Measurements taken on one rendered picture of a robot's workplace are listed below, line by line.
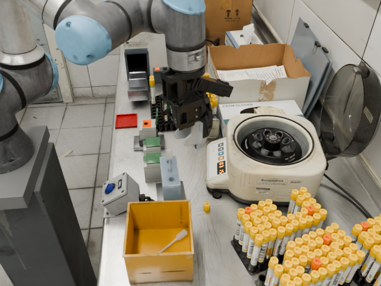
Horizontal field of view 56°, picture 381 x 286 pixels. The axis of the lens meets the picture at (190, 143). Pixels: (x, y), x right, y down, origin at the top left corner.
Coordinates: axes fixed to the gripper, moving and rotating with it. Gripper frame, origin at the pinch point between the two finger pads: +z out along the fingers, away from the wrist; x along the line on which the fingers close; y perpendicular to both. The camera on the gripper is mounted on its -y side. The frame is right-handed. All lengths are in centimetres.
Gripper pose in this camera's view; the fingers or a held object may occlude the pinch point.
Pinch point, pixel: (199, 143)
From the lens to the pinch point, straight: 83.3
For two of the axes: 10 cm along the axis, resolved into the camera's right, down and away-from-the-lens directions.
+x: 5.8, 4.7, -6.7
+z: 0.5, 7.9, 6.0
